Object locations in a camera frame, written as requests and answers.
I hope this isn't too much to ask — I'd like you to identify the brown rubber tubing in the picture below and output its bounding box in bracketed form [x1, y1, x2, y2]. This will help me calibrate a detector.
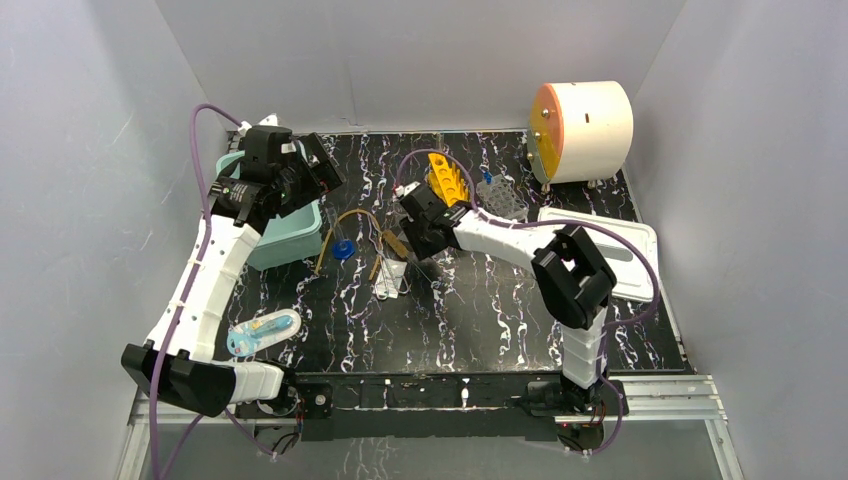
[313, 208, 384, 280]

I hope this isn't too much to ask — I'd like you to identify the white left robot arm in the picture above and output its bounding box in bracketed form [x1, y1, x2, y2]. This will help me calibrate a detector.
[121, 125, 344, 417]

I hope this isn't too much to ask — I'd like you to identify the blue round cap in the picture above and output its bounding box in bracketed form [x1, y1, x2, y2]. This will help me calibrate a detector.
[331, 239, 356, 261]

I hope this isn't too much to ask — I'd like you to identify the teal plastic bin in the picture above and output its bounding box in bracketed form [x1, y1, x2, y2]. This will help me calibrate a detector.
[208, 146, 321, 273]

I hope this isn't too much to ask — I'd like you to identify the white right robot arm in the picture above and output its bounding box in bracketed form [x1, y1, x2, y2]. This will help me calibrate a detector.
[395, 182, 617, 414]

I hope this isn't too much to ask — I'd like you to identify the cream cylindrical drum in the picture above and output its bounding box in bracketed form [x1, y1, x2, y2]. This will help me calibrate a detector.
[528, 81, 634, 186]

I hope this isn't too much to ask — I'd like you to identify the white plastic bin lid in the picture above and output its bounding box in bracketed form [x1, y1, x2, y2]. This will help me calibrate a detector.
[537, 206, 659, 302]

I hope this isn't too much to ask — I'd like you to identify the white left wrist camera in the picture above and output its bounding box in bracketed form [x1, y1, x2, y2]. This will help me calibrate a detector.
[238, 114, 279, 133]

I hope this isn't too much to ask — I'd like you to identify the aluminium frame rail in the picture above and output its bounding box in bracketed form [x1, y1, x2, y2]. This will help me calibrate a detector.
[129, 374, 727, 425]

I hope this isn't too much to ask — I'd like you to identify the clear acrylic tube rack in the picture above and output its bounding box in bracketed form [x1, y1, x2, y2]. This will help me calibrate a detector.
[476, 174, 529, 222]

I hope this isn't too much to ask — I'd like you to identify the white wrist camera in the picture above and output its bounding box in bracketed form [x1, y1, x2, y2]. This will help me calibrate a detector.
[238, 114, 279, 133]
[393, 181, 420, 199]

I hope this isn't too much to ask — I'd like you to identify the yellow test tube rack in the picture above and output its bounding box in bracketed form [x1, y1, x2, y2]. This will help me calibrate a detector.
[427, 153, 471, 207]

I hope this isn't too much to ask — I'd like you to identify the brown test tube brush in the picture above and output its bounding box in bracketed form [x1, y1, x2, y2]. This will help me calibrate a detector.
[382, 229, 410, 260]

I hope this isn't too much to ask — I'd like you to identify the packaged blue pipette bulb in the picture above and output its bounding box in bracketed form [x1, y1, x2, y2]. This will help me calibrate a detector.
[225, 309, 302, 358]

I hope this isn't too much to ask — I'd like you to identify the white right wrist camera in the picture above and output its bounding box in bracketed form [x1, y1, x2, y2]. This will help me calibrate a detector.
[393, 181, 420, 199]

